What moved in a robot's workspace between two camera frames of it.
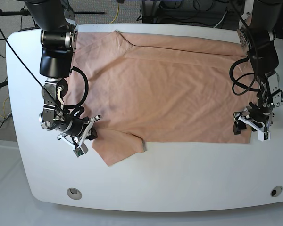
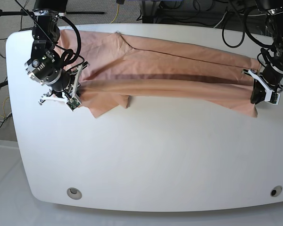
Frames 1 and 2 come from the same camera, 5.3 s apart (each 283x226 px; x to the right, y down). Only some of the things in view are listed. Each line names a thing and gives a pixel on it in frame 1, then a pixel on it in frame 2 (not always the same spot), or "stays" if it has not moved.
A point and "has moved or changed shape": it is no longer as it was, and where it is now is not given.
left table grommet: (74, 193) stays
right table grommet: (276, 191) stays
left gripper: (79, 129) → (70, 92)
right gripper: (259, 114) → (272, 92)
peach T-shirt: (171, 87) has moved or changed shape
